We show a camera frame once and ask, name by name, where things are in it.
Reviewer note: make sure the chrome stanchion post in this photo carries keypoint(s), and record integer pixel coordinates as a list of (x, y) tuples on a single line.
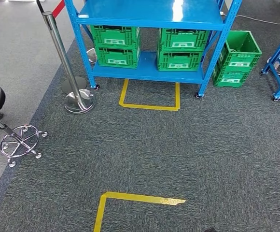
[(79, 102)]

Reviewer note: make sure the red barrier belt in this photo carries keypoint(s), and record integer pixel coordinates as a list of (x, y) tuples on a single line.
[(58, 9)]

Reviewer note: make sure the chrome round stanchion base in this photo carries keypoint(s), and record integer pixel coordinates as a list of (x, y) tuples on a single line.
[(274, 65), (91, 56)]

